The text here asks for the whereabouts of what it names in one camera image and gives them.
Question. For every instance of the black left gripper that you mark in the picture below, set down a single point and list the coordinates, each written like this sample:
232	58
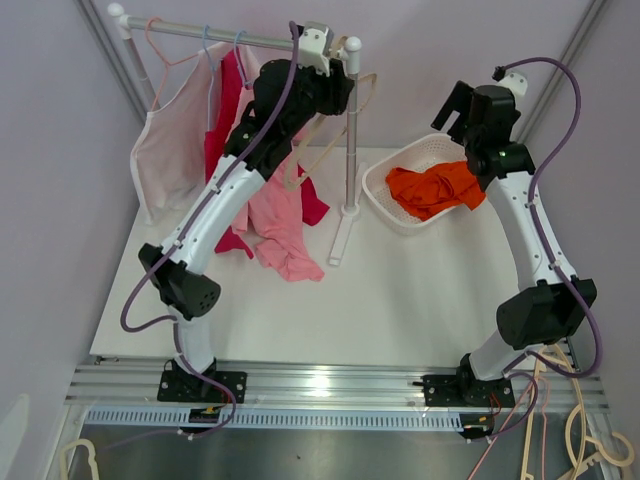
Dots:
333	87

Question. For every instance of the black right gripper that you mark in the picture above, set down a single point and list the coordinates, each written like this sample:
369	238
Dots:
460	102

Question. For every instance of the blue plastic hanger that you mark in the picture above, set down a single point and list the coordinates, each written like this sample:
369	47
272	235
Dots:
245	80

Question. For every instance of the orange t shirt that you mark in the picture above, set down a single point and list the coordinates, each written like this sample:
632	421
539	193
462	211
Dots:
440	187

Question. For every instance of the pink t shirt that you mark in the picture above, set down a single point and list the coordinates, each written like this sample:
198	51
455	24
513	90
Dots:
269	228

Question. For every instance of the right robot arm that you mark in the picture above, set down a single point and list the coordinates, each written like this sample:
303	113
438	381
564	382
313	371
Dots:
548	306

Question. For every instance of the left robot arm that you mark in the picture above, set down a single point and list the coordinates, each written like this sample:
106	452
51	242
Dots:
285	98

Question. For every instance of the white perforated plastic basket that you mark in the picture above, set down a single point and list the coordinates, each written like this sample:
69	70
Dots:
420	155

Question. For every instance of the silver rack upright pole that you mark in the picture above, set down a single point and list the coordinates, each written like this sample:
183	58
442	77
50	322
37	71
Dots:
352	49

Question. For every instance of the white rack base foot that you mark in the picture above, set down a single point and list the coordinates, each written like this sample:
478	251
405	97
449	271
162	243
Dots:
349	215

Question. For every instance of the pale pink tank top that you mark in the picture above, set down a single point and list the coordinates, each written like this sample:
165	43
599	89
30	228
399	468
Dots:
167	161

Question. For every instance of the beige hangers pile right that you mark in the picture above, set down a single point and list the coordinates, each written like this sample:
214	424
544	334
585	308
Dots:
583	450

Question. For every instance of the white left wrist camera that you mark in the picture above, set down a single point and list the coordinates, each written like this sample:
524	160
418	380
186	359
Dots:
314	45

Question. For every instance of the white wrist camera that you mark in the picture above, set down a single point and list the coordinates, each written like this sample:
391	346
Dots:
314	45
511	79

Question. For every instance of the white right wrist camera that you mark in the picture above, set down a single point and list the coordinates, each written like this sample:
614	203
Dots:
511	79

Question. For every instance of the pink wire hanger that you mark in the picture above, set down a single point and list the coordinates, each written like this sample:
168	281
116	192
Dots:
168	64

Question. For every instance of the silver clothes rack rail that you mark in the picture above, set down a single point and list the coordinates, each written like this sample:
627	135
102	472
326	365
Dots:
217	35

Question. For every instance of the white slotted cable duct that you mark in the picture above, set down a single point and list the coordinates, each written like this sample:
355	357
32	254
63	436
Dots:
419	421

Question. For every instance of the aluminium mounting rail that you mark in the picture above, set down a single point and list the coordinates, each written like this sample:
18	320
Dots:
270	385

